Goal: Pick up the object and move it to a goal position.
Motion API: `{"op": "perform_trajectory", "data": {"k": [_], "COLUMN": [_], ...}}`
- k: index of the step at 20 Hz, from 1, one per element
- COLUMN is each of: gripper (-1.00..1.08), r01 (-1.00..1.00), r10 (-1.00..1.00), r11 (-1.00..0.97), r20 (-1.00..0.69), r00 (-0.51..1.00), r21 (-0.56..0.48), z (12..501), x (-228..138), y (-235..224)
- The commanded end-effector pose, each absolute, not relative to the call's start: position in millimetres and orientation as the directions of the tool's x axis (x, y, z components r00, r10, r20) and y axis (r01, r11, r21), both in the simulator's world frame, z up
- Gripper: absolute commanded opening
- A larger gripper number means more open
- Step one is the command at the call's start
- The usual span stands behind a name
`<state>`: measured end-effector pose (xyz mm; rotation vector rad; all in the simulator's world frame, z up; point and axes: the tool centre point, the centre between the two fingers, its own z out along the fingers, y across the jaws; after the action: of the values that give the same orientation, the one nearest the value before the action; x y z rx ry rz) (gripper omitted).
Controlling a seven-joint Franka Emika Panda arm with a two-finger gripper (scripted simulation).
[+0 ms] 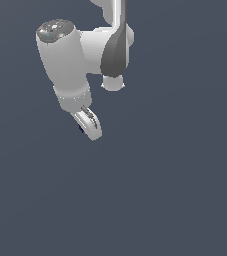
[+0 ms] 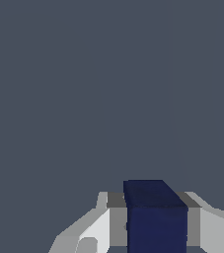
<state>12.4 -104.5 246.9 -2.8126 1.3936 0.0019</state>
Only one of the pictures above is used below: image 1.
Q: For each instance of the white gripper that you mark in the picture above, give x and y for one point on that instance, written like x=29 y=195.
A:
x=93 y=128

